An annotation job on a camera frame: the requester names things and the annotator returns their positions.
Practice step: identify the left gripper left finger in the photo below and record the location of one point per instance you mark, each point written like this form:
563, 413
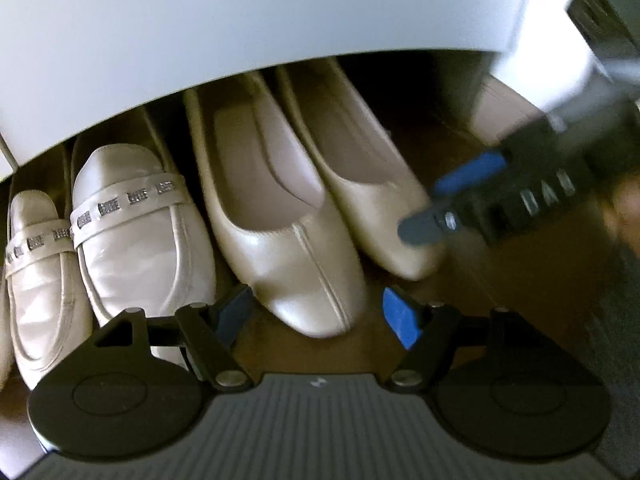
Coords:
206, 331

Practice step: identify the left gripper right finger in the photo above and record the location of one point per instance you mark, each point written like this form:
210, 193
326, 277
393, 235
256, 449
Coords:
430, 335

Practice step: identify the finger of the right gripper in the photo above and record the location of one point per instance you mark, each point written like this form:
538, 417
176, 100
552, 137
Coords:
472, 173
428, 227

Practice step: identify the beige pump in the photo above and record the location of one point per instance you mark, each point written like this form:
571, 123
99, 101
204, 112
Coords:
275, 222
371, 183

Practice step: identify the cream loafer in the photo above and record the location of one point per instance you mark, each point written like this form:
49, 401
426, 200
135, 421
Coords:
48, 307
140, 239

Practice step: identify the right hand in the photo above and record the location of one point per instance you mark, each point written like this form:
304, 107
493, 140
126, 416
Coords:
621, 212

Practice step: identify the white cabinet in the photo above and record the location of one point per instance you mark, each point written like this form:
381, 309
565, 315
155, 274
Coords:
68, 64

